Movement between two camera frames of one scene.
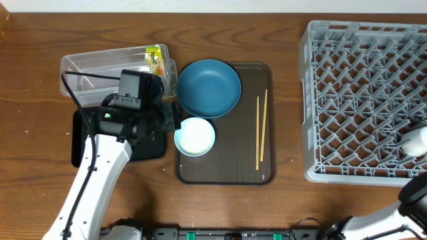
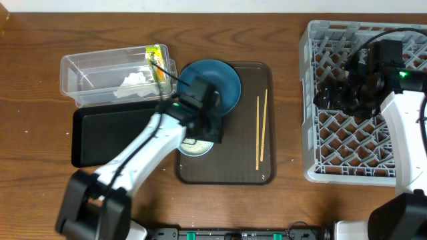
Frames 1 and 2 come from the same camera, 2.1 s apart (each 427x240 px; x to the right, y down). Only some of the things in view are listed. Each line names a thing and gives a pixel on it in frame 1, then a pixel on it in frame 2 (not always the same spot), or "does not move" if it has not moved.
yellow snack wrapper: (154, 56) does not move
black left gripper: (174, 114) → (218, 135)
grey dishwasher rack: (363, 87) does not move
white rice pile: (195, 138) does not move
